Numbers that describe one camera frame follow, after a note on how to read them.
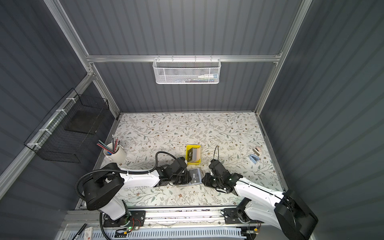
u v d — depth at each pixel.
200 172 0.88
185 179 0.77
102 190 0.45
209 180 0.75
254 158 0.93
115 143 0.89
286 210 0.42
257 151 0.96
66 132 0.73
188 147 0.96
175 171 0.69
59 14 0.70
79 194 0.46
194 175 0.87
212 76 0.91
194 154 0.93
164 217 0.75
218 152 0.99
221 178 0.65
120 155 0.87
